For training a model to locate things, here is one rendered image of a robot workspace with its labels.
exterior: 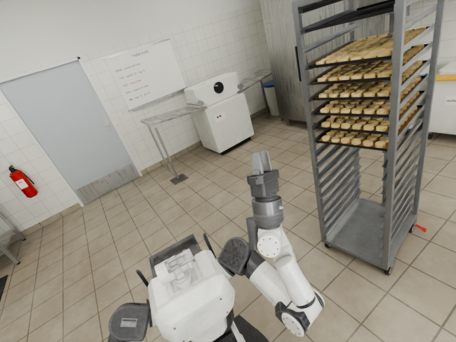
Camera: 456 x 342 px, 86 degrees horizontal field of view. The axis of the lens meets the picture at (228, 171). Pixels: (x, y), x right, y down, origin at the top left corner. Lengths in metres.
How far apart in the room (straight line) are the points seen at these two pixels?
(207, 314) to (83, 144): 3.90
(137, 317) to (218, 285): 0.27
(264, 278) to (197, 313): 0.24
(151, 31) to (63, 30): 1.22
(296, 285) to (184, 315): 0.36
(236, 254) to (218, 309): 0.18
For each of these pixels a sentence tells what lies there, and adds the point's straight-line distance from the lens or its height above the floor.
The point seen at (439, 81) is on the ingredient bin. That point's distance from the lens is 3.58.
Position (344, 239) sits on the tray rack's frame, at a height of 0.15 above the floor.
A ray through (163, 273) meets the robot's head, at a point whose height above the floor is 1.22.
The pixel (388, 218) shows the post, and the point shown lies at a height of 0.60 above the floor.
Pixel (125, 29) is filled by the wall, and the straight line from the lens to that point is 4.58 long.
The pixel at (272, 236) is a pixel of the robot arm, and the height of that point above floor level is 1.28.
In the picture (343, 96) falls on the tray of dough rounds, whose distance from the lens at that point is 1.50.
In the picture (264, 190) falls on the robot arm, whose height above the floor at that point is 1.39.
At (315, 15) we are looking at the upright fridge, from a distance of 3.83.
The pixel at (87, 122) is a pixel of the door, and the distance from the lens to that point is 4.47.
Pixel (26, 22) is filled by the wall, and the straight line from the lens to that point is 4.47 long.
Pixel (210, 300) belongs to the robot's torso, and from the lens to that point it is 0.89.
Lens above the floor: 1.78
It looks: 28 degrees down
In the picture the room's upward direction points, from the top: 18 degrees counter-clockwise
